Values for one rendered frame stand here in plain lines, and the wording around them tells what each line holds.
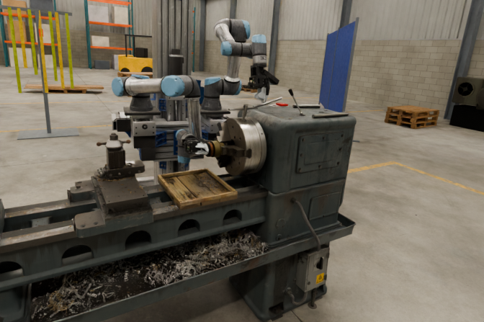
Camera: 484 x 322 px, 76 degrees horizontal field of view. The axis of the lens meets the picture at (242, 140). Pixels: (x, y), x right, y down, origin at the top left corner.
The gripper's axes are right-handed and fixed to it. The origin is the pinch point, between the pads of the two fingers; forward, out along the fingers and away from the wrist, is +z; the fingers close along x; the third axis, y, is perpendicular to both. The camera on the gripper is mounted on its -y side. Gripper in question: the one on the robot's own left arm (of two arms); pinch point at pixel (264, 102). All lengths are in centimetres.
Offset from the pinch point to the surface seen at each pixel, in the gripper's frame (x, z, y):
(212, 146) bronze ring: -4.6, 21.7, 30.4
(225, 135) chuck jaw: -8.5, 16.5, 20.2
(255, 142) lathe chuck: 7.4, 20.4, 11.9
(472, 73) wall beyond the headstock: -318, -100, -979
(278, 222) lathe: 3, 66, -4
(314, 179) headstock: 7, 45, -28
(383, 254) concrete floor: -25, 128, -134
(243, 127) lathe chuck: 3.8, 12.9, 16.6
